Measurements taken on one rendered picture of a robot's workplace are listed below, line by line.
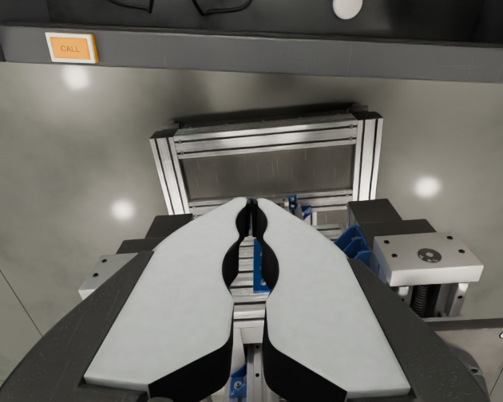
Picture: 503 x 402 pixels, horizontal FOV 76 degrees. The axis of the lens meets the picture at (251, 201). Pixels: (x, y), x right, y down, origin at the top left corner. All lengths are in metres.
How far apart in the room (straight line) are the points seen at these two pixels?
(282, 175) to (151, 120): 0.61
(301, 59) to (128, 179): 1.31
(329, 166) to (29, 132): 1.30
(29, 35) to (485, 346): 0.76
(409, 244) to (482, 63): 0.28
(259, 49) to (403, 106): 1.17
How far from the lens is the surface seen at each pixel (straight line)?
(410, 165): 1.65
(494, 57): 0.50
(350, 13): 0.54
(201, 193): 1.34
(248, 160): 1.26
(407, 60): 0.46
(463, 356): 0.64
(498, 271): 2.28
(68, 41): 0.46
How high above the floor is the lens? 1.37
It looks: 60 degrees down
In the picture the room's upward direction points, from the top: 178 degrees counter-clockwise
